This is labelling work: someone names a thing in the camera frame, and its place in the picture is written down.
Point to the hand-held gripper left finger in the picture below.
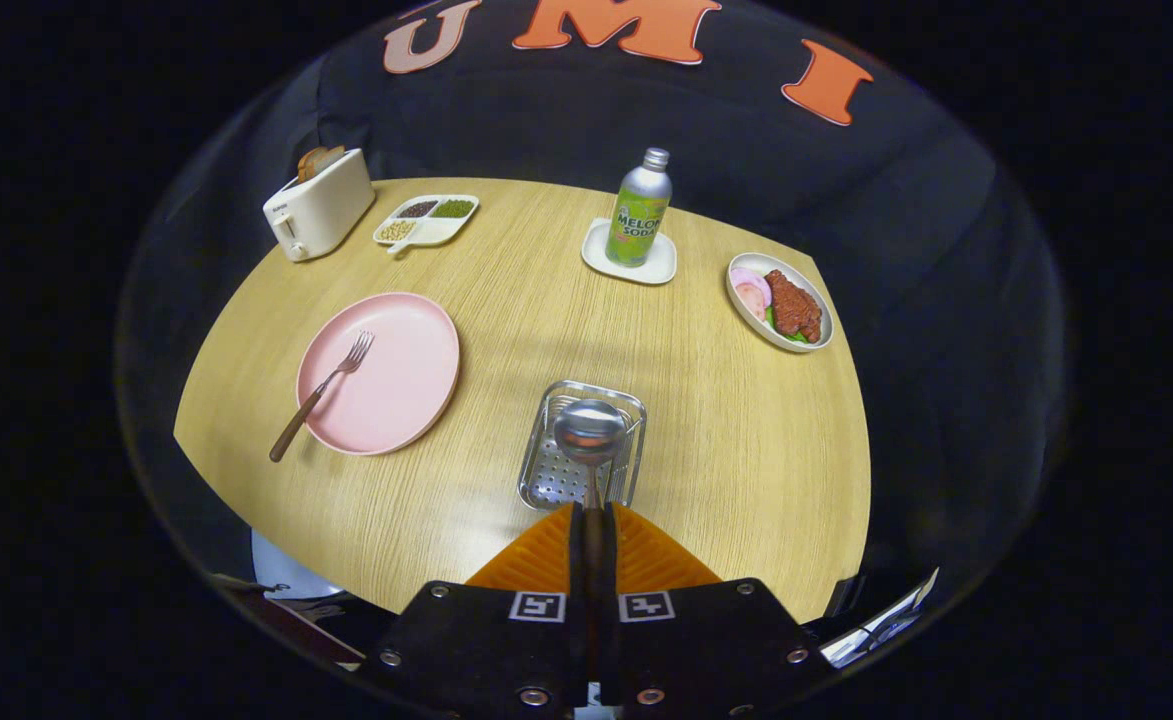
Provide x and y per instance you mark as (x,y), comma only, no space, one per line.
(577,545)

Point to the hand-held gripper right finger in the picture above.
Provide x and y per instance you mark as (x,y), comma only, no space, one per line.
(608,545)

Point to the metal cutlery basket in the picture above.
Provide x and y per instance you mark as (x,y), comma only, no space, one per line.
(556,480)

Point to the pink round plate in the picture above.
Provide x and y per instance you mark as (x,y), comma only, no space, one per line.
(396,370)

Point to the white oval dish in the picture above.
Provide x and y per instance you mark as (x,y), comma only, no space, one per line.
(746,325)

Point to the green lettuce leaf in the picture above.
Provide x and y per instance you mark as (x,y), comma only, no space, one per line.
(794,338)

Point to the white square coaster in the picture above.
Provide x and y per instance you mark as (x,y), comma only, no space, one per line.
(658,270)

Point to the pink ham slices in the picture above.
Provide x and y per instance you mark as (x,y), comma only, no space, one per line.
(749,290)

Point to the white round object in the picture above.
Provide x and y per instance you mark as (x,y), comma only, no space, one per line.
(286,575)

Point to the red meat piece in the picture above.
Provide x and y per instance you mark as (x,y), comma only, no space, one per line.
(793,305)

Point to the green soda bottle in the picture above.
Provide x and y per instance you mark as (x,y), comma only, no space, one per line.
(639,215)

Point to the white divided dish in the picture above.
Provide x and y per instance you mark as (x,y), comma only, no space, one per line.
(436,232)

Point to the pile of green beans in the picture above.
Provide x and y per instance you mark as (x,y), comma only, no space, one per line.
(454,208)

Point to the pile of yellow soybeans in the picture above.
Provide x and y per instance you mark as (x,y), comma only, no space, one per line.
(397,230)

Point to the pile of dark beans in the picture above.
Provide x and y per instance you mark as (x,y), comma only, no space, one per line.
(418,209)

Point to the white toaster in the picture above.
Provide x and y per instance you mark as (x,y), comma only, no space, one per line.
(326,205)

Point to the black backdrop cloth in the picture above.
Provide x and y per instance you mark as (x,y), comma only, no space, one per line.
(506,120)

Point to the toasted bread slice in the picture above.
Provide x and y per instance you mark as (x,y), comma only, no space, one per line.
(311,165)
(332,157)

